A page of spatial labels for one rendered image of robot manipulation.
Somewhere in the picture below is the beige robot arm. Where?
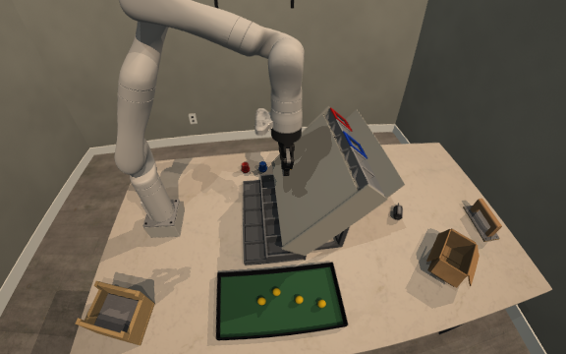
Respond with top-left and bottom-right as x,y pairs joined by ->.
114,0 -> 305,222

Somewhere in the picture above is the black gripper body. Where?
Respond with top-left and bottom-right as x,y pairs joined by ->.
271,127 -> 302,156

